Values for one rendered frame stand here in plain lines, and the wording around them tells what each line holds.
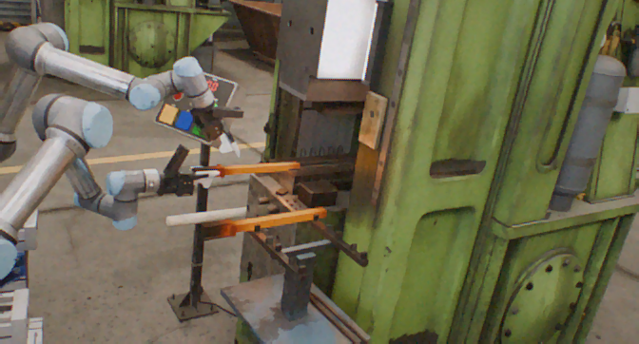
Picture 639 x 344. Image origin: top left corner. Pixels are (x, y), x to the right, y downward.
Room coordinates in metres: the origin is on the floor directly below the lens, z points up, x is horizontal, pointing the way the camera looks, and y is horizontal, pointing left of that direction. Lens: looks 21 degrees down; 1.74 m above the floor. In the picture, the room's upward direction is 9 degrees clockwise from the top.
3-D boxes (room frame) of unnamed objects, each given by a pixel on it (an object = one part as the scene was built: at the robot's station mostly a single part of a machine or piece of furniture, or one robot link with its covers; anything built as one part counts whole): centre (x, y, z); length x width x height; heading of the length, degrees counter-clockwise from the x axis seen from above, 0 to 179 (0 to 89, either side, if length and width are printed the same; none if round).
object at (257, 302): (1.42, 0.00, 0.71); 0.40 x 0.30 x 0.02; 38
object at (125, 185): (1.58, 0.59, 0.98); 0.11 x 0.08 x 0.09; 125
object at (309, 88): (2.05, -0.05, 1.32); 0.42 x 0.20 x 0.10; 125
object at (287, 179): (2.05, -0.05, 0.96); 0.42 x 0.20 x 0.09; 125
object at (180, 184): (1.67, 0.45, 0.98); 0.12 x 0.08 x 0.09; 125
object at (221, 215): (2.16, 0.40, 0.62); 0.44 x 0.05 x 0.05; 125
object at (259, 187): (2.01, -0.09, 0.69); 0.56 x 0.38 x 0.45; 125
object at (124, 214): (1.58, 0.60, 0.89); 0.11 x 0.08 x 0.11; 72
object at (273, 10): (9.14, 0.80, 0.42); 1.89 x 1.20 x 0.85; 41
